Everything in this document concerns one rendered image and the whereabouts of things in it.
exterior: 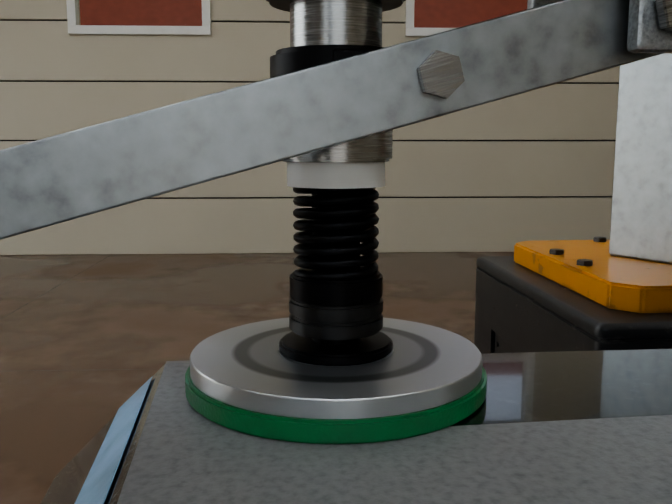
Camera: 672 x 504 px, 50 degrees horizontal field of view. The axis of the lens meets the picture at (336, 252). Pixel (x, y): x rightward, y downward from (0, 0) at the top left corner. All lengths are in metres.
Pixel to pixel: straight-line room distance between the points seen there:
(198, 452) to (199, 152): 0.18
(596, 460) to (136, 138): 0.33
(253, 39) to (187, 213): 1.60
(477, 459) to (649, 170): 0.97
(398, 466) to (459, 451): 0.04
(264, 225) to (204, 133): 5.98
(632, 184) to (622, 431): 0.91
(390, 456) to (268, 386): 0.09
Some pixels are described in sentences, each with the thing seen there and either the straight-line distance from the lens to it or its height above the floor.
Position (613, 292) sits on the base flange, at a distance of 1.14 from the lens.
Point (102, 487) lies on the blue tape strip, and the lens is 0.45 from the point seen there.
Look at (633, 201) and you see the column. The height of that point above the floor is 0.88.
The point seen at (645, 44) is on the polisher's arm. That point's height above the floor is 1.04.
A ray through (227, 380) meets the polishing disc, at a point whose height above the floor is 0.83.
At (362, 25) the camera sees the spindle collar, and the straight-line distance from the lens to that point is 0.50.
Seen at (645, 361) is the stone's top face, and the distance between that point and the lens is 0.65.
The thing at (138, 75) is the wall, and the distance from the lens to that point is 6.55.
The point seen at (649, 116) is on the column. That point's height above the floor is 1.03.
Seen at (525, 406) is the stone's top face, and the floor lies 0.81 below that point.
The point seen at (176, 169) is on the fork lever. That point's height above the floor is 0.97.
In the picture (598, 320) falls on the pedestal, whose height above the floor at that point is 0.74.
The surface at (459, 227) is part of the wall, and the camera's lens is 6.57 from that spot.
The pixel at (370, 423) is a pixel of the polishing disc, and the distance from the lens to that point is 0.44.
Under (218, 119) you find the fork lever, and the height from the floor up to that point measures 1.00.
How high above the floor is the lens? 0.98
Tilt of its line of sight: 9 degrees down
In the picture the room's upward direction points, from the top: straight up
